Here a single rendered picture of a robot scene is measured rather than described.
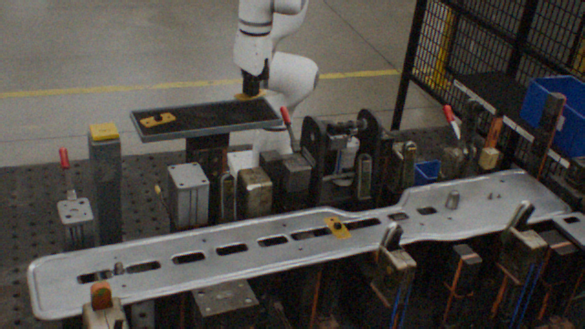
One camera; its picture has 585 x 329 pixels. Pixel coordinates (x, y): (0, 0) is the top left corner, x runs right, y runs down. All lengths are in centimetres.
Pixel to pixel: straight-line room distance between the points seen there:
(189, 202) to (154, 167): 80
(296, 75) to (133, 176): 69
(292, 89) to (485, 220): 67
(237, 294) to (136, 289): 21
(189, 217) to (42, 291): 37
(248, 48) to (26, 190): 97
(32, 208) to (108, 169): 56
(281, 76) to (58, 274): 88
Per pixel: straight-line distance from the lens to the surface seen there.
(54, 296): 150
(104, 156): 172
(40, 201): 228
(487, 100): 241
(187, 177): 162
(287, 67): 203
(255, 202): 169
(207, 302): 142
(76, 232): 161
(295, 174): 174
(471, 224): 181
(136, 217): 218
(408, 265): 156
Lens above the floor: 201
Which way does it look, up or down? 32 degrees down
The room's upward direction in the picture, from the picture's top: 6 degrees clockwise
